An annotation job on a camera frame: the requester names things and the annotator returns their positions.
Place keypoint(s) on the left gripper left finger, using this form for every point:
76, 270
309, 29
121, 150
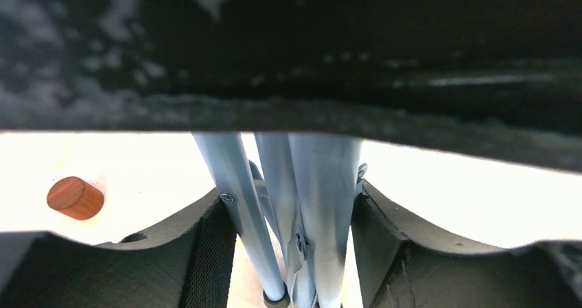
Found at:
183, 261

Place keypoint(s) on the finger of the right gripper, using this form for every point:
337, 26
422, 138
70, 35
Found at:
496, 79

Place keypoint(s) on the small brown cylinder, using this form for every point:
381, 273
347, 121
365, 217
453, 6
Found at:
75, 198

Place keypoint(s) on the light blue music stand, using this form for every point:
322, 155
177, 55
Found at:
295, 235

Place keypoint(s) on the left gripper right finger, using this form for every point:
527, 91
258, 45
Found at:
404, 260

